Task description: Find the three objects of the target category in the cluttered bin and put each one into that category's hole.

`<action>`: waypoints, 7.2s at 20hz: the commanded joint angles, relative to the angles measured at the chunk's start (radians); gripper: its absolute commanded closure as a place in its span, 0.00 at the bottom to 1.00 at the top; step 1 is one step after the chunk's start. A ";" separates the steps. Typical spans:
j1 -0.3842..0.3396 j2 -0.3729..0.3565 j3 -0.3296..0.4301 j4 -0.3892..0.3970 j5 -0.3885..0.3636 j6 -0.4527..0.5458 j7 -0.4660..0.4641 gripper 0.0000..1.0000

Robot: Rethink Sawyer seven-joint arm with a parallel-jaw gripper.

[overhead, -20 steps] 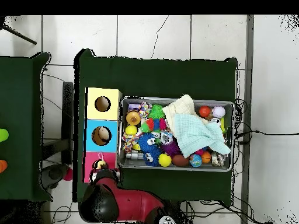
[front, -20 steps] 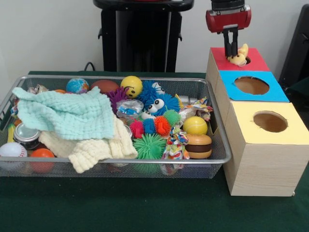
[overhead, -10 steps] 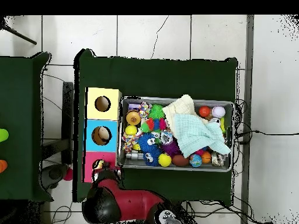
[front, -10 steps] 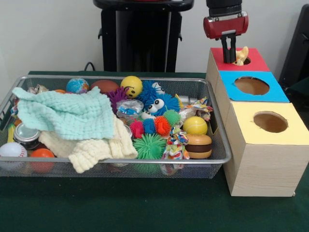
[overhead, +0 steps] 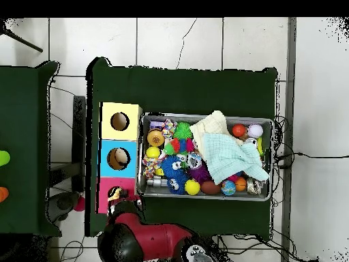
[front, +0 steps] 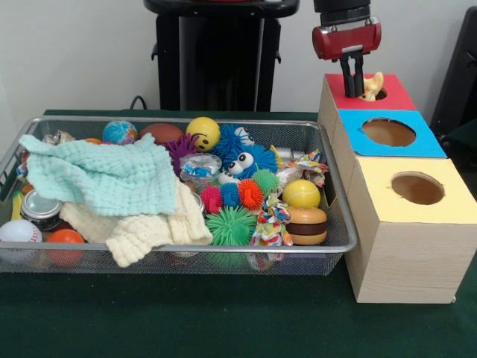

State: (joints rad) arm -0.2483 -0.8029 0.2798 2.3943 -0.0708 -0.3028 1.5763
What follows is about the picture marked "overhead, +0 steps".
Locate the yellow duck toy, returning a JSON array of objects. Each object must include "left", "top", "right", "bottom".
[{"left": 108, "top": 186, "right": 123, "bottom": 202}]

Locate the wooden box with three holes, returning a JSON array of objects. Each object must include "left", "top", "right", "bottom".
[{"left": 97, "top": 102, "right": 143, "bottom": 214}]

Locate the clear mesh bin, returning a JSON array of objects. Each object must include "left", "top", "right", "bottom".
[{"left": 137, "top": 112, "right": 274, "bottom": 202}]

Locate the blue spiky monster toy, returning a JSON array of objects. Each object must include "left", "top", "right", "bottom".
[{"left": 160, "top": 154, "right": 186, "bottom": 178}]

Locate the yellow tennis ball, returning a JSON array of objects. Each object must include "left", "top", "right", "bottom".
[{"left": 145, "top": 146, "right": 161, "bottom": 159}]

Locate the yellow smiley ball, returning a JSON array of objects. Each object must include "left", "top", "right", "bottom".
[{"left": 184, "top": 179, "right": 201, "bottom": 197}]

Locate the toy hamburger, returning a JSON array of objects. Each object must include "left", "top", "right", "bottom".
[{"left": 147, "top": 128, "right": 166, "bottom": 147}]

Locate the green spiky ball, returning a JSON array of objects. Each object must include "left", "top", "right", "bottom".
[{"left": 172, "top": 121, "right": 194, "bottom": 141}]

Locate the globe print ball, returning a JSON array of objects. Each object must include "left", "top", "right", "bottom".
[{"left": 220, "top": 179, "right": 237, "bottom": 197}]

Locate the mint green cloth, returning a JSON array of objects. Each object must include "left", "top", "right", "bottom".
[{"left": 202, "top": 132, "right": 270, "bottom": 186}]

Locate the cream waffle cloth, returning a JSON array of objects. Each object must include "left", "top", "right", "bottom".
[{"left": 189, "top": 110, "right": 245, "bottom": 154}]

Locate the dark green table cloth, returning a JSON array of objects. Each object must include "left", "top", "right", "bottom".
[
  {"left": 85, "top": 57, "right": 279, "bottom": 241},
  {"left": 0, "top": 61, "right": 62, "bottom": 236}
]

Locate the orange ball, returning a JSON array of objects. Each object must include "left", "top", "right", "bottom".
[{"left": 232, "top": 123, "right": 247, "bottom": 138}]

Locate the lime green toy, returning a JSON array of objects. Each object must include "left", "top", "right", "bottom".
[{"left": 0, "top": 150, "right": 11, "bottom": 167}]

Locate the white baseball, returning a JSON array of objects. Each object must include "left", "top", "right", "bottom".
[{"left": 247, "top": 123, "right": 264, "bottom": 139}]

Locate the black tripod leg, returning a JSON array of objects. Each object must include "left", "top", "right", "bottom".
[{"left": 0, "top": 25, "right": 44, "bottom": 53}]

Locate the black power cable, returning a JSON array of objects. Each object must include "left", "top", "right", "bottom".
[{"left": 275, "top": 151, "right": 349, "bottom": 170}]

